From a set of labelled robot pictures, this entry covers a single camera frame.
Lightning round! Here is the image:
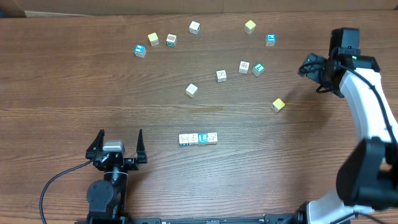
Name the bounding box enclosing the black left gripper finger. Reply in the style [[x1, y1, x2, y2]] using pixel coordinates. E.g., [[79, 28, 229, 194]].
[[136, 129, 147, 164], [85, 129, 104, 159]]

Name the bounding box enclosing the yellow top block near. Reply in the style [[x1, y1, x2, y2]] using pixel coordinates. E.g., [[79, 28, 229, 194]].
[[272, 98, 285, 113]]

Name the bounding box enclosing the green 7 block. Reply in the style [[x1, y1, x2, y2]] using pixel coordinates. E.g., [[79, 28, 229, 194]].
[[252, 62, 266, 77]]

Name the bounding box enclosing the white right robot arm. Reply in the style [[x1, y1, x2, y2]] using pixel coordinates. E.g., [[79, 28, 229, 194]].
[[264, 27, 397, 223]]

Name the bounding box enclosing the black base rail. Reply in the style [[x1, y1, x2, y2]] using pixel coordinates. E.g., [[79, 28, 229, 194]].
[[75, 214, 309, 224]]

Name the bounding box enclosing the wood block red side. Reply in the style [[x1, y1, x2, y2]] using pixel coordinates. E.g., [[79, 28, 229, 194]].
[[238, 61, 249, 74]]

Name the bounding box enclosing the yellow top block left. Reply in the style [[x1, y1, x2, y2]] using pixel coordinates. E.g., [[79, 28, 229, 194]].
[[148, 32, 159, 46]]

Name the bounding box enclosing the plain wood block R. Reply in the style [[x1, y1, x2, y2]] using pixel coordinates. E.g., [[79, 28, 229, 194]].
[[216, 70, 227, 83]]

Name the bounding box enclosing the brown engraved wood block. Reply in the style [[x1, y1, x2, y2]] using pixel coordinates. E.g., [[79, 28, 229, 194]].
[[208, 133, 218, 144]]

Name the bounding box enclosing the blue L block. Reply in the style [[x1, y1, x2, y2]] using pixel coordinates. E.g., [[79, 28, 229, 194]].
[[198, 133, 208, 145]]

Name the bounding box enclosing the yellow top block far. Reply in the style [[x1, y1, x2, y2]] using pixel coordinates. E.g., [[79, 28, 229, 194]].
[[244, 20, 256, 34]]

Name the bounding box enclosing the blue T block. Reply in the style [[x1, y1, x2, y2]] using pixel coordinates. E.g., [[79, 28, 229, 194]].
[[188, 133, 199, 145]]

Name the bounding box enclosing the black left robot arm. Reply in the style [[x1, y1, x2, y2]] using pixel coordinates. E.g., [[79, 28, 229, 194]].
[[86, 129, 147, 223]]

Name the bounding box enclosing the wood block green J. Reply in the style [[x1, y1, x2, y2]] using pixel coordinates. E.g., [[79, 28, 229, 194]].
[[189, 21, 200, 35]]

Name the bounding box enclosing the green B block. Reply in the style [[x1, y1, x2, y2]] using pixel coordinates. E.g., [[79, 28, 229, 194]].
[[166, 34, 177, 47]]

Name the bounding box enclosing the red U block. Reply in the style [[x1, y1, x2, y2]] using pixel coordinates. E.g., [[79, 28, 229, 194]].
[[178, 134, 189, 146]]

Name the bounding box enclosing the blue P block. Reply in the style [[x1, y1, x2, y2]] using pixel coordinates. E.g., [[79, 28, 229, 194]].
[[265, 34, 276, 47]]

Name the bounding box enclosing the blue top block left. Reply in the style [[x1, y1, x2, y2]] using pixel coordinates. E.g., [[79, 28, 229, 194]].
[[134, 44, 147, 58]]

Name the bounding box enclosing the yellow block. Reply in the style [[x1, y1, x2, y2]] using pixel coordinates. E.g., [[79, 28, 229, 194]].
[[148, 32, 159, 46], [244, 20, 256, 34], [272, 98, 285, 113]]

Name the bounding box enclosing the plain wood block S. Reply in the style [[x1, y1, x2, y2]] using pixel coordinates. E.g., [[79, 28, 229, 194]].
[[185, 83, 198, 98]]

